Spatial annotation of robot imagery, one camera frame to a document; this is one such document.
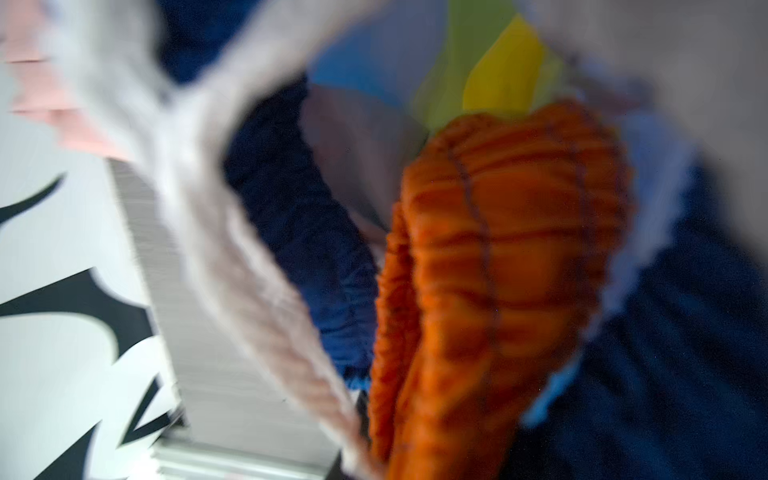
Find pink shorts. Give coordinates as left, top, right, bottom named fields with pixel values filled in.
left=1, top=1, right=127, bottom=161

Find multicolour shorts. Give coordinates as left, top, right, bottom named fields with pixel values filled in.
left=49, top=1, right=767, bottom=479

